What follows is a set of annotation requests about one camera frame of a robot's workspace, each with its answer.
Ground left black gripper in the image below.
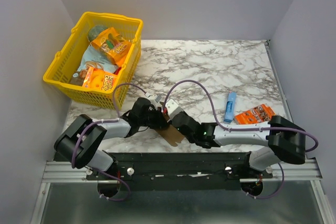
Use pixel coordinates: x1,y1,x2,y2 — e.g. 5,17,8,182
139,106,170,130

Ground brown cardboard paper box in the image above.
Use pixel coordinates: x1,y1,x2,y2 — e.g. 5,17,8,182
155,113,184,147

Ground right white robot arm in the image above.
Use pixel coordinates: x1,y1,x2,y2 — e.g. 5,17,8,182
171,111,306,178

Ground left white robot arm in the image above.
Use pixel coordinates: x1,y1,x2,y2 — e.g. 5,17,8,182
54,98,169,179

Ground orange snack box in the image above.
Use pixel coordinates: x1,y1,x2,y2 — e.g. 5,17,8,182
234,104,276,124

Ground blue rectangular pack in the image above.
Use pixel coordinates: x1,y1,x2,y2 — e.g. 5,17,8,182
224,91,237,123

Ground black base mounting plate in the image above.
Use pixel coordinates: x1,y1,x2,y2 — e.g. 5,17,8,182
86,152,274,191

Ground orange sponge daddy package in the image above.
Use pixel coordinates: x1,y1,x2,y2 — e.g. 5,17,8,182
82,67,117,91

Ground light blue snack bag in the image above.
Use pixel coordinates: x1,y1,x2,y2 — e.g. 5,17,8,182
77,46,118,79

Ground orange gummy candy bag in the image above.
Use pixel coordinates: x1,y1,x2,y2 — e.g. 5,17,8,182
90,27,132,68

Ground yellow plastic basket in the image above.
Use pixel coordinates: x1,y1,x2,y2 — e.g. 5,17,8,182
43,12,143,109

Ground green round scouring pad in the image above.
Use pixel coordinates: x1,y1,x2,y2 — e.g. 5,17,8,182
88,25,108,42

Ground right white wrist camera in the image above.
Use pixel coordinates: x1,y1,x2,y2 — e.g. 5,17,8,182
165,99,183,120

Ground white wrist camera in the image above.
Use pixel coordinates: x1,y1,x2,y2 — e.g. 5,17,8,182
165,99,183,120
144,92,162,110

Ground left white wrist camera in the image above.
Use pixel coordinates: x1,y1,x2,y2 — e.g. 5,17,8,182
144,92,162,110

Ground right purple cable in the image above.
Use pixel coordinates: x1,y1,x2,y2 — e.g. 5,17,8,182
162,80,319,153

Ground purple cable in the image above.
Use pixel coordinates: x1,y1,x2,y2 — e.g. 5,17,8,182
71,82,149,169
162,80,319,153

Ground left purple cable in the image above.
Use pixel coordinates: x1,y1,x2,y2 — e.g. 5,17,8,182
71,82,149,169

